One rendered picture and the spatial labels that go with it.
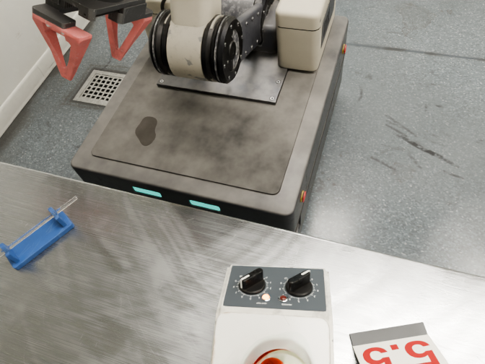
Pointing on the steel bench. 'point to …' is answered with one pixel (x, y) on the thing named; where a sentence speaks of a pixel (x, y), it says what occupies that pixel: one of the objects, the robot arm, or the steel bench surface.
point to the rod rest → (38, 240)
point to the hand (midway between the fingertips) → (93, 62)
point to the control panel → (276, 289)
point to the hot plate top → (252, 321)
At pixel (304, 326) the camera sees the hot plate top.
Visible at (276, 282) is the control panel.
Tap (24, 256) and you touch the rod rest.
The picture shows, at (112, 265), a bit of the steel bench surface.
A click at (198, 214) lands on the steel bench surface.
